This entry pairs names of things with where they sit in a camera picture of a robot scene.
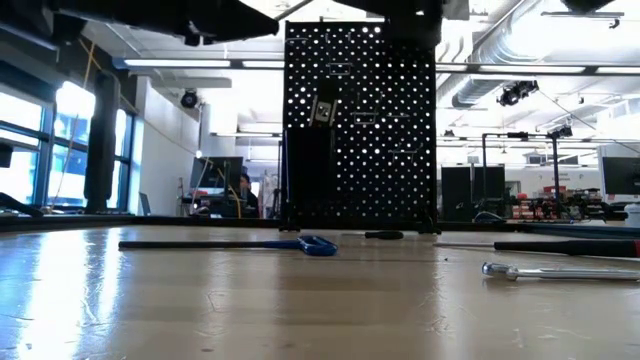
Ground black metal pegboard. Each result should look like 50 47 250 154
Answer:
279 18 442 235

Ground grey coiled cable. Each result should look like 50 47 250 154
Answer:
472 209 509 224

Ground black pipe stand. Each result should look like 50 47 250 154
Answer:
481 130 561 221

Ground blue-handled hex key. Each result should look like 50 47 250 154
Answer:
117 235 340 258

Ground black slanted strut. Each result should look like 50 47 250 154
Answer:
0 191 44 218

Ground black aluminium rig frame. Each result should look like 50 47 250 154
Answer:
0 212 640 234

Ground silver double prong hook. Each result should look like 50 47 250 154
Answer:
386 142 426 164

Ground dark blue bar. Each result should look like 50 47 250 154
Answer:
519 223 640 240

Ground short black screwdriver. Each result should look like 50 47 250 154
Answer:
363 229 405 241

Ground yellow hanging cable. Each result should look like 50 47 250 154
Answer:
49 39 97 204

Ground tall black box holder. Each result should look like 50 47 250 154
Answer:
285 125 337 205

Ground person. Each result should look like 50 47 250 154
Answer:
238 172 261 219

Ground large black panel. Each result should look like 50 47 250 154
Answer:
440 165 507 222

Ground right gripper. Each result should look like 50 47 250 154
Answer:
333 0 444 19

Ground black upright pillar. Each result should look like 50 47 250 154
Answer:
83 70 122 215

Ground black ceiling track fixture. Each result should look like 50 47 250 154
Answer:
541 0 626 30

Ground large blue-framed window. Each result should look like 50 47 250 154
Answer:
0 89 137 210

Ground silver rectangular bracket hook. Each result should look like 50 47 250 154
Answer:
350 91 380 127
325 60 354 78

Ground small silver combination wrench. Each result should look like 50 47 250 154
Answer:
481 261 640 283

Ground black computer monitor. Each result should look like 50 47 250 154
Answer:
189 155 245 197
601 156 640 196

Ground short ceiling light strip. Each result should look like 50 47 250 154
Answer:
241 59 285 70

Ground small black camera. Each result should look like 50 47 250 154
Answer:
546 124 574 141

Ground black-handled screwdriver red cap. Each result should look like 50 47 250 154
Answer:
432 239 640 260

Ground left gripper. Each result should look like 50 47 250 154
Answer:
49 0 280 47

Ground silver ventilation duct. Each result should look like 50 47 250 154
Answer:
451 74 506 110

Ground red storage boxes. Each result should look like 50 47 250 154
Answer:
512 185 569 220

